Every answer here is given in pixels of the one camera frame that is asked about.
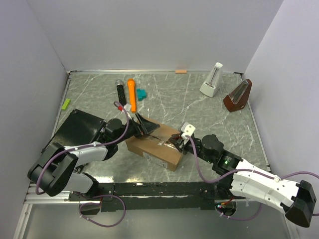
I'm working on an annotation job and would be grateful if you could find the brown wooden metronome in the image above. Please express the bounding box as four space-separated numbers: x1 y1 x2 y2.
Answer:
223 79 252 112

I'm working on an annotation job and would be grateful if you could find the black microphone silver head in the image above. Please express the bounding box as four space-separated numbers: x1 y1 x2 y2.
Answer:
115 79 127 106

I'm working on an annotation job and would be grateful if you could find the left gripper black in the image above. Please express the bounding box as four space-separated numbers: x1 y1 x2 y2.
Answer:
115 113 160 144

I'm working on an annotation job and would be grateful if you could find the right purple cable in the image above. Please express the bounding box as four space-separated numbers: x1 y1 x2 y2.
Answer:
186 135 319 221

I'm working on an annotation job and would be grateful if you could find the red black utility knife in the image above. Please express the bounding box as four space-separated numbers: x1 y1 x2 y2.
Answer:
164 138 182 151

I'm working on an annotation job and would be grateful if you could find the white metronome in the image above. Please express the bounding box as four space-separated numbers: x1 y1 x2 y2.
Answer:
199 62 223 98

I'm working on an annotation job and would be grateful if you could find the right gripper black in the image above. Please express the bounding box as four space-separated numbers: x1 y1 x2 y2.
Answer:
168 133 214 164

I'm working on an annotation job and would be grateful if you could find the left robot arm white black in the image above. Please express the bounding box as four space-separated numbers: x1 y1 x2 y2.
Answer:
27 114 160 200

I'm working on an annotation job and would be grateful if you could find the aluminium rail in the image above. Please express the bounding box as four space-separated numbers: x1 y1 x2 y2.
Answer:
23 183 75 205

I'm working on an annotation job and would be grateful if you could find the brown cardboard express box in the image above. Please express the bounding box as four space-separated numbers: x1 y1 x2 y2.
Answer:
125 124 182 172

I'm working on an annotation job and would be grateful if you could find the orange tape piece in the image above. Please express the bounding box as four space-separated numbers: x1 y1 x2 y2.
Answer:
175 70 187 74

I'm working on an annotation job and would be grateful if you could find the teal plastic block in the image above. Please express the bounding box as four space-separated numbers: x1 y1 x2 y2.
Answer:
137 89 147 101

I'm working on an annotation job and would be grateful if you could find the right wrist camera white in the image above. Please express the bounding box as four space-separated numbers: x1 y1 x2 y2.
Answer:
180 122 196 139

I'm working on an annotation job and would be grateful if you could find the black speaker case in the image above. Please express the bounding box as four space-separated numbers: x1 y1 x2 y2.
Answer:
41 109 106 154

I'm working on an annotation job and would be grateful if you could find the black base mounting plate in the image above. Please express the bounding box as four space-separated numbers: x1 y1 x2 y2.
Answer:
69 182 243 212

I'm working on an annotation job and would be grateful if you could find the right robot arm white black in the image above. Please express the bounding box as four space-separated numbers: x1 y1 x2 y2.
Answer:
168 133 317 228

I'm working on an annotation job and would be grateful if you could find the green plastic block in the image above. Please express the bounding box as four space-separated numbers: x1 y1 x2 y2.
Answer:
61 99 71 111

